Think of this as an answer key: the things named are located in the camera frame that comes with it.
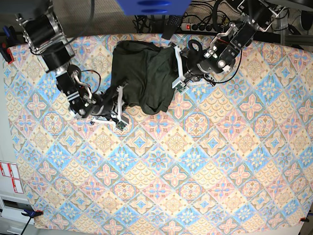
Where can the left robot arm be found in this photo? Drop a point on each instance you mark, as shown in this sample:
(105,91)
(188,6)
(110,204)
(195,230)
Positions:
(220,56)

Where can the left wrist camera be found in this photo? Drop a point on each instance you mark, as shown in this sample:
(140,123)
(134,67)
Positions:
(180,87)

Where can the red white stickers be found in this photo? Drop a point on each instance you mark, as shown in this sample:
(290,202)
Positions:
(11,171)

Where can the blue clamp bottom left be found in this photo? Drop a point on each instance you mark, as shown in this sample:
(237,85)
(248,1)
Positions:
(31,214)

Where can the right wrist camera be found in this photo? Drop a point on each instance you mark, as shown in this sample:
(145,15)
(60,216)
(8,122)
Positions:
(120,125)

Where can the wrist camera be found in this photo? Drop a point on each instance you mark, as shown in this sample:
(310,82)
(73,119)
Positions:
(120,125)
(180,87)

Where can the colourful patterned tablecloth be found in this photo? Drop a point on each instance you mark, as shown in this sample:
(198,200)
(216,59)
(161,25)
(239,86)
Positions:
(231,159)

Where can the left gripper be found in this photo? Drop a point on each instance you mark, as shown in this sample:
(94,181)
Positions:
(187,60)

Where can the black remote control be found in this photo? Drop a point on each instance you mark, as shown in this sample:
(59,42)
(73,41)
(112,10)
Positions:
(173,23)

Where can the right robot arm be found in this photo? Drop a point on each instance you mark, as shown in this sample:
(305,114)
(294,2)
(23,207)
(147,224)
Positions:
(45,36)

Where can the blue plastic box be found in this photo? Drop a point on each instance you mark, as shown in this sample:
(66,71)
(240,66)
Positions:
(154,7)

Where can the black clamp bottom right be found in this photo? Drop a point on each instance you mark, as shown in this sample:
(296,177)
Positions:
(304,220)

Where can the dark green long-sleeve shirt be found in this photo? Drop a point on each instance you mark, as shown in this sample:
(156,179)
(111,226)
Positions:
(147,71)

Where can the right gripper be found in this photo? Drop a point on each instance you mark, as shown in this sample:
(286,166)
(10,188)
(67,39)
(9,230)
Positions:
(110,105)

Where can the white power strip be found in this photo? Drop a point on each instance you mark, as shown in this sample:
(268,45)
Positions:
(197,28)

